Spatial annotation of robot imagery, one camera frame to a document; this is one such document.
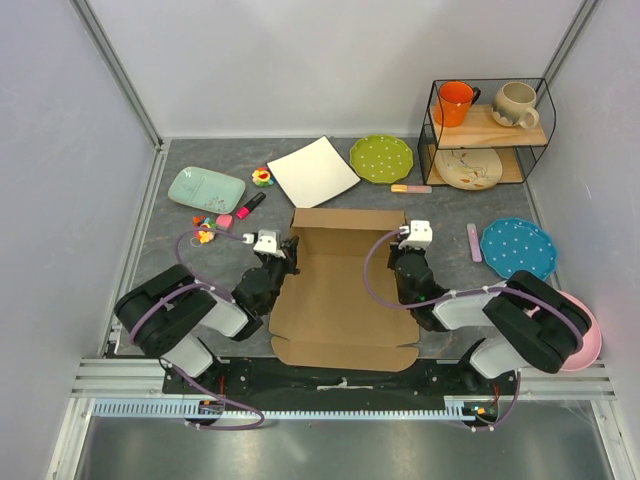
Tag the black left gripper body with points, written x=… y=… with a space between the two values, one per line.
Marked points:
x=278 y=271

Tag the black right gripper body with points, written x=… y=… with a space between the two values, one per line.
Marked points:
x=395 y=253

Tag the brown cardboard box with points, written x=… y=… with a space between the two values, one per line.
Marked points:
x=340 y=310

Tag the lilac highlighter pen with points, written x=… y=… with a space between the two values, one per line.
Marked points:
x=474 y=244

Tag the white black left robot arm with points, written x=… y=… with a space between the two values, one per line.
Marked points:
x=161 y=314

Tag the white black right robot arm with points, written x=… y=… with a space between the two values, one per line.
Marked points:
x=537 y=325

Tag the pink black highlighter marker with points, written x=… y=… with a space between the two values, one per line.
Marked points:
x=250 y=205

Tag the pink eraser block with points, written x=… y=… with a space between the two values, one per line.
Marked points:
x=223 y=222

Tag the colourful flower plush toy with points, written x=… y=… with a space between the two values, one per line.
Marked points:
x=262 y=177

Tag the white square plate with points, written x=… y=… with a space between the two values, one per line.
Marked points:
x=313 y=174

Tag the orange pink pastel highlighter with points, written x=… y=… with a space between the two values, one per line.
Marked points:
x=410 y=189

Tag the mint green rectangular tray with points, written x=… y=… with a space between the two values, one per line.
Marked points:
x=206 y=190

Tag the blue polka dot plate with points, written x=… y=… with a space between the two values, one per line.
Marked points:
x=512 y=244

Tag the cream floral oval plate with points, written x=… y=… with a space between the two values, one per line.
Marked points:
x=476 y=169

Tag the green polka dot plate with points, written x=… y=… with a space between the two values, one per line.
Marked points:
x=381 y=159

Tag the orange mug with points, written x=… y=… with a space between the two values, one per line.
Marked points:
x=454 y=100

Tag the pink round plate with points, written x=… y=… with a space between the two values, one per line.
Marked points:
x=592 y=341

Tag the beige ceramic mug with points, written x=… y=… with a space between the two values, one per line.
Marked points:
x=514 y=106

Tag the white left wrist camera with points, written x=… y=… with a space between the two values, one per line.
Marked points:
x=267 y=242

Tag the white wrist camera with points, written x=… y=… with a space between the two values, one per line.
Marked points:
x=417 y=234
x=267 y=242

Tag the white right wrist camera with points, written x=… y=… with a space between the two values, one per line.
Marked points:
x=417 y=234

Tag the rainbow flower keychain toy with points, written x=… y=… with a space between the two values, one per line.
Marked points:
x=203 y=233

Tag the black wire wooden shelf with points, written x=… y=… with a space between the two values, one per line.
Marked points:
x=519 y=149

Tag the grey slotted cable duct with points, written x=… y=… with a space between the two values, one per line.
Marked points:
x=196 y=409

